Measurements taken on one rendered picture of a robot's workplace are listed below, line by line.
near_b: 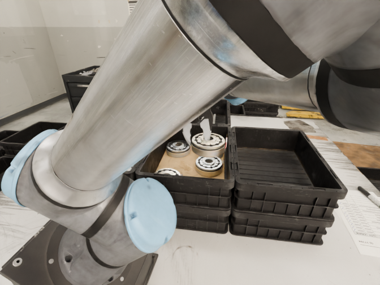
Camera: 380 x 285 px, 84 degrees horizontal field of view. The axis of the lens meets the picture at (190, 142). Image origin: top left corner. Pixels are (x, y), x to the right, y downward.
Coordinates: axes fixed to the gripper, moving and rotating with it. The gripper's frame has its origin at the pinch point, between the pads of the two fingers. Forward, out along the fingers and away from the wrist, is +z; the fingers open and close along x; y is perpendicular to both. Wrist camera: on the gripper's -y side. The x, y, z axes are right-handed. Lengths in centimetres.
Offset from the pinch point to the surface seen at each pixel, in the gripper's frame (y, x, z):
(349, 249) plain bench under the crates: -10, -46, 35
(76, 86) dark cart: 144, 136, 9
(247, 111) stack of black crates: 174, -38, 57
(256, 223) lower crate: -8.7, -17.4, 24.9
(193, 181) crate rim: -9.2, 1.1, 7.8
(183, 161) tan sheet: 14.6, 8.4, 16.6
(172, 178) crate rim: -9.0, 7.2, 6.9
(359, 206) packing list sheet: 10, -60, 36
